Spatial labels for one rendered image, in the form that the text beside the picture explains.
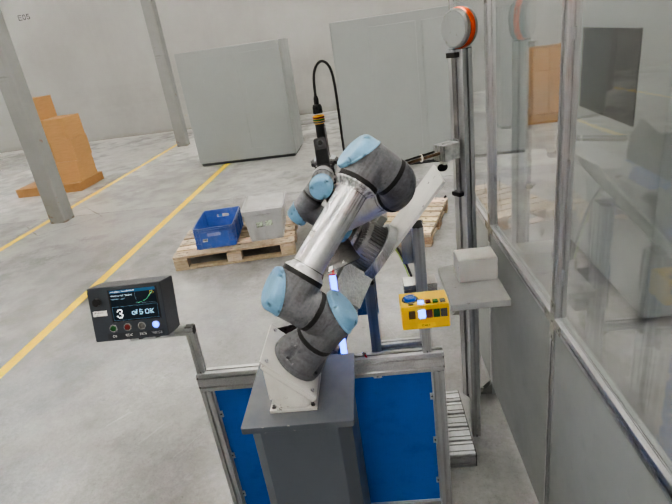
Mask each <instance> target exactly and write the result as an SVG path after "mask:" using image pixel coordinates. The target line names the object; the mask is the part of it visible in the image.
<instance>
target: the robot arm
mask: <svg viewBox="0 0 672 504"><path fill-rule="evenodd" d="M313 142H314V149H315V155H316V158H314V159H313V160H312V161H311V167H315V169H314V172H313V175H312V179H311V180H310V181H309V183H308V184H307V185H306V187H305V188H304V189H303V191H302V192H301V193H300V195H299V196H298V197H297V199H296V200H295V201H294V202H293V204H292V205H291V207H290V208H289V210H288V211H287V213H288V217H289V218H290V219H291V220H292V221H293V222H294V223H295V224H297V225H300V226H303V225H305V224H306V223H307V222H308V223H309V224H311V225H312V226H313V228H312V229H311V231H310V233H309V234H308V236H307V238H306V239H305V241H304V243H303V245H302V246H301V248H300V250H299V251H298V253H297V255H296V256H295V258H294V259H293V260H290V261H287V262H285V264H284V265H283V267H281V266H277V267H275V268H274V269H273V270H272V272H271V273H270V274H269V276H268V278H267V280H266V282H265V285H264V287H263V291H262V296H261V303H262V306H263V308H264V309H265V310H267V311H269V312H270V313H272V314H273V315H274V316H276V317H279V318H281V319H283V320H285V321H286V322H288V323H290V324H292V325H294V326H296V327H297V328H296V329H294V330H293V331H291V332H289V333H287V334H285V335H283V336H282V337H281V338H280V339H279V340H278V341H277V342H276V344H275V354H276V357H277V359H278V361H279V362H280V364H281V365H282V366H283V368H284V369H285V370H286V371H287V372H289V373H290V374H291V375H292V376H294V377H296V378H298V379H300V380H303V381H313V380H315V379H316V378H317V377H318V376H319V374H320V373H321V371H322V369H323V367H324V364H325V362H326V360H327V357H328V356H329V355H330V353H331V352H332V351H333V350H334V349H335V348H336V347H337V346H338V345H339V344H340V343H341V342H342V341H343V339H344V338H345V337H346V336H347V335H348V334H350V333H351V331H352V330H353V328H354V327H355V326H356V325H357V323H358V315H357V312H356V310H355V308H354V307H353V305H352V304H351V302H350V301H349V300H348V299H347V298H346V297H345V296H344V295H343V294H342V293H340V292H339V291H337V290H330V291H328V292H327V294H326V293H324V292H322V291H320V289H321V287H322V285H323V281H322V274H323V272H324V270H325V269H326V267H327V265H328V264H329V262H330V260H331V259H332V257H333V255H334V253H335V252H336V250H337V248H338V247H339V245H340V243H341V242H344V241H346V239H348V238H349V236H350V235H351V233H352V230H353V229H355V228H357V227H359V226H361V225H363V224H365V223H367V222H369V221H371V220H373V219H375V218H377V217H379V216H381V215H383V214H385V213H387V212H389V213H394V212H397V211H399V210H401V209H403V208H404V207H405V206H406V205H408V204H409V202H410V201H411V200H412V198H413V196H414V193H415V190H416V176H415V173H414V171H413V169H412V167H411V166H410V165H409V164H408V163H407V162H406V161H405V160H403V159H401V158H400V157H399V156H398V155H396V154H395V153H394V152H392V151H391V150H390V149H388V148H387V147H386V146H384V145H383V144H382V143H381V142H380V141H379V140H376V139H375V138H373V137H372V136H370V135H368V134H364V135H361V136H359V137H358V138H356V139H355V140H354V141H353V142H352V143H350V144H349V146H348V147H347V148H346V149H345V150H344V151H343V153H342V154H341V155H340V157H339V159H338V157H337V156H336V155H333V154H332V155H331V156H330V158H329V150H328V145H327V140H326V138H325V137H320V138H315V139H314V140H313ZM336 164H337V165H338V167H339V168H341V169H340V171H339V173H338V175H337V176H338V181H339V184H338V186H337V187H336V189H335V191H334V192H333V194H332V196H331V197H330V199H329V201H328V202H327V204H326V206H325V207H324V206H322V205H321V203H322V202H323V201H324V199H326V198H328V197H329V196H330V195H331V193H332V191H333V188H334V184H336V181H337V179H336V174H335V172H336V171H337V168H336ZM334 180H335V182H334Z"/></svg>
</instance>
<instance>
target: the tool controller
mask: <svg viewBox="0 0 672 504"><path fill-rule="evenodd" d="M86 291H87V296H88V302H89V307H90V312H91V317H92V322H93V327H94V332H95V337H96V342H106V341H117V340H127V339H137V338H139V339H143V338H147V337H155V338H158V337H160V336H167V335H170V334H171V333H172V332H173V331H175V330H176V329H177V328H178V326H179V325H180V322H179V316H178V310H177V304H176V298H175V292H174V286H173V281H172V276H171V275H166V276H157V277H148V278H138V279H129V280H120V281H111V282H103V283H100V284H98V285H95V286H93V287H90V288H88V289H87V290H86ZM118 306H126V310H127V315H128V320H124V321H114V317H113V312H112V307H118ZM154 320H157V321H159V322H160V326H159V327H158V328H154V327H153V326H152V322H153V321H154ZM139 322H144V323H145V324H146V327H145V329H139V328H138V323H139ZM126 323H129V324H131V326H132V328H131V330H130V331H126V330H125V329H124V325H125V324H126ZM111 325H116V326H117V328H118V330H117V331H116V332H111V331H110V326H111Z"/></svg>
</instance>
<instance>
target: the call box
mask: <svg viewBox="0 0 672 504"><path fill-rule="evenodd" d="M409 294H414V296H415V297H416V300H415V301H413V303H414V305H413V306H408V302H405V301H404V296H405V295H409ZM439 298H445V302H440V300H439ZM427 299H430V301H431V303H427V304H426V303H425V300H427ZM432 299H438V302H437V303H433V302H432ZM418 300H423V302H424V304H418ZM399 305H400V315H401V321H402V327H403V330H413V329H423V328H433V327H444V326H450V306H449V301H448V298H447V295H446V293H445V290H435V291H425V292H415V293H405V294H399ZM437 308H447V313H448V316H442V317H441V311H440V317H434V316H433V317H432V318H421V319H419V310H425V314H426V310H427V309H432V310H433V309H437ZM409 311H415V315H416V319H411V320H409Z"/></svg>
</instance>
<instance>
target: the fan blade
mask: <svg viewBox="0 0 672 504"><path fill-rule="evenodd" d="M359 258H360V256H359V255H358V253H357V252H356V251H355V249H354V247H353V246H352V244H351V242H350V240H349V239H346V241H344V242H341V243H340V245H339V247H338V248H337V250H336V252H335V253H334V255H333V257H332V259H331V260H330V262H329V264H328V265H327V267H326V269H325V270H324V272H323V274H322V275H325V274H327V273H330V272H332V271H330V272H328V271H329V267H330V266H333V269H334V270H337V269H339V268H341V267H343V266H346V265H348V264H350V263H352V262H354V261H357V260H358V259H359ZM344 259H346V262H345V263H342V264H341V262H340V261H341V260H344Z"/></svg>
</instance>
